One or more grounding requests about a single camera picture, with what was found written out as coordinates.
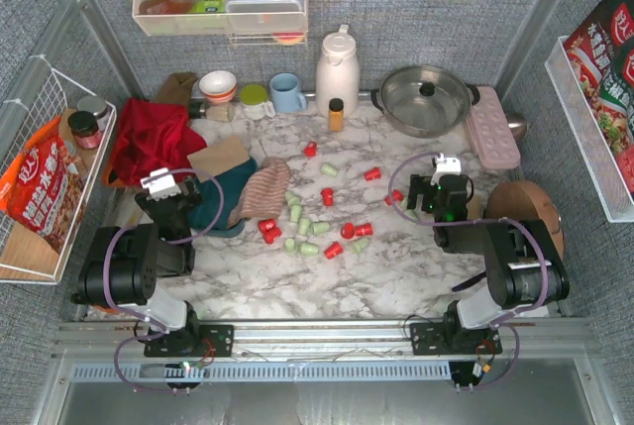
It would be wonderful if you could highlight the teal storage basket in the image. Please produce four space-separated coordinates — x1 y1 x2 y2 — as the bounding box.
186 157 259 239

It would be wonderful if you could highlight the brown cardboard sheet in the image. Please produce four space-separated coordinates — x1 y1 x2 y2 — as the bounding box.
187 135 250 176

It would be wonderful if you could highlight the striped pink cloth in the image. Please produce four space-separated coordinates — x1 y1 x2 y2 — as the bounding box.
228 158 291 227

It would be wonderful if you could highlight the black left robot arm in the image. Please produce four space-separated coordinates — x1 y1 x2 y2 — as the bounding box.
71 175 202 333

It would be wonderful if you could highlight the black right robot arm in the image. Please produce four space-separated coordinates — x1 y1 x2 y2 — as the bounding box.
407 174 570 354

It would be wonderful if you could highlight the round wooden board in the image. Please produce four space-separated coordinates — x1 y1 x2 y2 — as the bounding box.
484 180 565 259

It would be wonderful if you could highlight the red capsule upper right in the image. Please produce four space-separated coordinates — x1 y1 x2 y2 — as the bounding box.
364 167 382 181

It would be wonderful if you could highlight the red cloth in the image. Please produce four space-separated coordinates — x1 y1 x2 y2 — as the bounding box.
102 98 207 187

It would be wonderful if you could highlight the pink egg tray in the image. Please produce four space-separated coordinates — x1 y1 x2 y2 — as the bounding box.
465 85 521 170

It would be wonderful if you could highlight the red capsule mid right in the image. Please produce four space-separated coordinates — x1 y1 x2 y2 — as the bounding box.
355 223 373 237

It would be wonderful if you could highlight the red capsule left upper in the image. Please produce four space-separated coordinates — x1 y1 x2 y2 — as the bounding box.
258 219 276 233

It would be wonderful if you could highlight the red capsule left lower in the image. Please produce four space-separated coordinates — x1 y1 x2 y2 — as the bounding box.
263 227 281 245

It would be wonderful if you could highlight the steel pot with lid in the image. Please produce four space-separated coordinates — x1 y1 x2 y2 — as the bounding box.
370 65 480 139

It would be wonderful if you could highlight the red capsule mid upright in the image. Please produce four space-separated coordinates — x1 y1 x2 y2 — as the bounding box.
340 222 356 240

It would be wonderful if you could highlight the pepper grinder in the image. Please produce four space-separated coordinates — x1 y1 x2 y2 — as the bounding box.
187 100 235 123

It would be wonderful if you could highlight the dark lid jar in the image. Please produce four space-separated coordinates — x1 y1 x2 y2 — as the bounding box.
67 111 102 150

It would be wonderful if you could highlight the orange cup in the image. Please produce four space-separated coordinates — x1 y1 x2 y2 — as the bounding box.
92 305 120 315

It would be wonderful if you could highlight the red capsule centre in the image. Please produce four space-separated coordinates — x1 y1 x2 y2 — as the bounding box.
321 187 334 207

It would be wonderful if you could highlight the brown paper bag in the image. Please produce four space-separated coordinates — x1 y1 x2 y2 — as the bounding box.
154 72 198 106

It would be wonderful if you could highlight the red snack bag left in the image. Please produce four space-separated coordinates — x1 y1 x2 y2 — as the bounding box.
1 117 83 253

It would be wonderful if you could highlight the green capsule cluster right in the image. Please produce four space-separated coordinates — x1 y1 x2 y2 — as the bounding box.
310 222 330 236

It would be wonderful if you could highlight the steel lid jar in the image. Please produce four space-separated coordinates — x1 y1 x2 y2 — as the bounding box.
77 95 110 131

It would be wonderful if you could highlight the white striped bowl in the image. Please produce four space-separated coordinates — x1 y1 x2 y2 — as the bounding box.
199 70 237 103

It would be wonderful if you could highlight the green lidded cup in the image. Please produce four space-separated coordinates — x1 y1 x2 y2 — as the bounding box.
239 84 275 121

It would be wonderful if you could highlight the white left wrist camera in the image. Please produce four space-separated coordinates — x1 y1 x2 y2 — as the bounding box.
141 167 181 201

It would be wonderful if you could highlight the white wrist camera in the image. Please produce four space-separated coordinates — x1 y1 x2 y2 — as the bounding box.
430 153 462 185
141 167 181 201

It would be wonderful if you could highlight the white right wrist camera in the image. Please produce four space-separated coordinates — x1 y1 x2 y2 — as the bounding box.
430 153 462 185

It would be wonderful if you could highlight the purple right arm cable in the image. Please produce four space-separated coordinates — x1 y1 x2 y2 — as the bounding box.
387 151 551 391

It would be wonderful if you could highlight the white wire basket left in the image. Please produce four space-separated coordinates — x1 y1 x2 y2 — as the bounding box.
1 55 118 284

